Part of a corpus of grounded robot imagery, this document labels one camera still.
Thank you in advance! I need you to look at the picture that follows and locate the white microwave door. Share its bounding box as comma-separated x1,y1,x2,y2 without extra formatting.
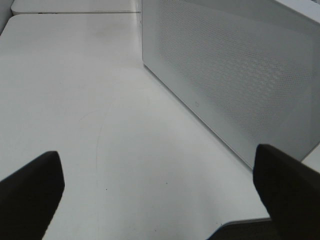
141,0,320,166

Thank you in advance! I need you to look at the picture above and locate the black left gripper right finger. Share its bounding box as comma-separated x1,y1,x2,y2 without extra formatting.
253,144,320,240

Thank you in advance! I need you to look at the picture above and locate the white microwave oven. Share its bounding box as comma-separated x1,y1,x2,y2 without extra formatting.
276,0,320,24

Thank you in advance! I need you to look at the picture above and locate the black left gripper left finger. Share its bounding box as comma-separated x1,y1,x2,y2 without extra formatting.
0,151,65,240

